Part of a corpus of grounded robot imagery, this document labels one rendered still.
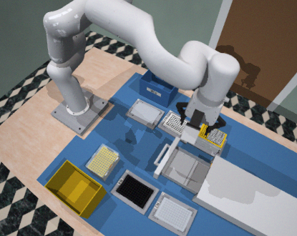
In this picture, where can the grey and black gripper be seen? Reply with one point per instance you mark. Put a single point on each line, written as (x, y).
(211, 114)

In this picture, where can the blue bench mat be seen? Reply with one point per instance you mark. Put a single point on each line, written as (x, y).
(139, 147)

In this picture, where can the blue open-top bin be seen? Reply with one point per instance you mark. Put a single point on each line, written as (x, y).
(156, 89)

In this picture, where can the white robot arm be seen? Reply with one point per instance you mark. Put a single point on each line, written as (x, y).
(136, 27)

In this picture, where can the yellow open-top bin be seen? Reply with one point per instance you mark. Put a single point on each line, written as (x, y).
(77, 188)

